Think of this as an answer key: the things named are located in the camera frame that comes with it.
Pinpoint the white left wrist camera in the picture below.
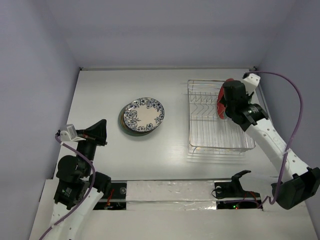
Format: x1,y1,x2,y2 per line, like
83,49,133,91
57,124,84,142

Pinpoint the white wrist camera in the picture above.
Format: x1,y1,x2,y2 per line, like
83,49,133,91
241,73,261,95
57,124,84,142

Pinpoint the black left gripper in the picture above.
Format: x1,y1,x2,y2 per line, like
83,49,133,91
73,117,109,175

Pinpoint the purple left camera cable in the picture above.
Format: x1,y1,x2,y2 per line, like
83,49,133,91
37,134,97,240

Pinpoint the light blue plate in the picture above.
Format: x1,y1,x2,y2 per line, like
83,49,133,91
118,105,153,137

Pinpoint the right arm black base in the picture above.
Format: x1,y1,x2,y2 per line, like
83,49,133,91
211,170,256,200

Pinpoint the metal wire dish rack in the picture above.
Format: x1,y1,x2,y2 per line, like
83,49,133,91
187,79,256,153

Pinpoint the blue white floral plate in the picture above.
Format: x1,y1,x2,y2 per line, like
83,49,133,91
123,97,165,133

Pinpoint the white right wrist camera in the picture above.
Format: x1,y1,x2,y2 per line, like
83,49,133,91
241,73,261,95

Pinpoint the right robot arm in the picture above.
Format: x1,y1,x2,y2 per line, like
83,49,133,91
219,80,320,210

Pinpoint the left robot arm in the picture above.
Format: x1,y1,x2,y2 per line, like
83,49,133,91
40,119,112,240

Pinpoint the white foam block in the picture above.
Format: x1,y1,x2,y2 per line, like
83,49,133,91
125,180,217,211

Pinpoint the red and teal plate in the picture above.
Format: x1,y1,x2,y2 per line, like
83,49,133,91
216,86,227,120

